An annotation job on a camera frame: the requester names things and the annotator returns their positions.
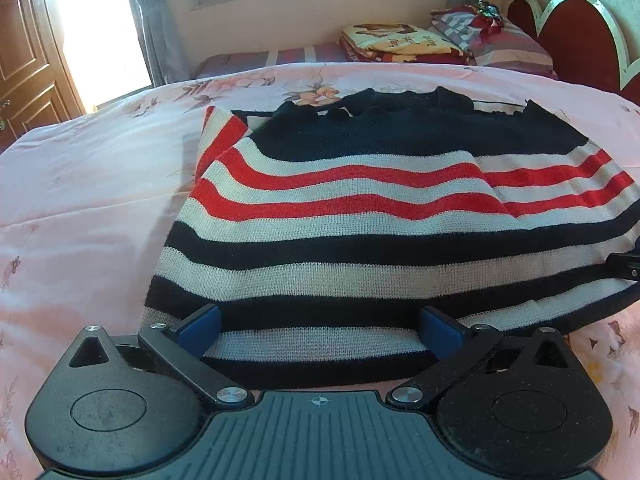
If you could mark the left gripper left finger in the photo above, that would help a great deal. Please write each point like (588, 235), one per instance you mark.
(177, 351)

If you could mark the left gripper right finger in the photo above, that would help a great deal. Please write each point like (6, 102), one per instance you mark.
(459, 350)

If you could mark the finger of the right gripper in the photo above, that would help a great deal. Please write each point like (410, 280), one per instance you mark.
(624, 266)

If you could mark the striped knit children's sweater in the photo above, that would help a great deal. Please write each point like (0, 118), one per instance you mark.
(321, 233)

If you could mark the pink floral quilt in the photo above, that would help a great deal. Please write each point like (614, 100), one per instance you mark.
(86, 205)

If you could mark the red white headboard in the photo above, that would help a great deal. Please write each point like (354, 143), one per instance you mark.
(585, 42)

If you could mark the striped red grey pillow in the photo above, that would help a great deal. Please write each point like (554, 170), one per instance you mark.
(512, 49)

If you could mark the red ribbon ornament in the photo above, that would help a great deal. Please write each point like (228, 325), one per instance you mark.
(486, 16)

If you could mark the striped grey purple bedsheet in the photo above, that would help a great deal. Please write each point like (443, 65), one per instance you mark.
(225, 64)

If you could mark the brown wooden door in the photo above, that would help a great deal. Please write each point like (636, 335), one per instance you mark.
(36, 87)

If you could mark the yellow red folded blanket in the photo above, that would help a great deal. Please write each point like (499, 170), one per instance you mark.
(399, 43)

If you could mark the grey left curtain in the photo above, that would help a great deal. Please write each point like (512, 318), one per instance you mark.
(159, 42)

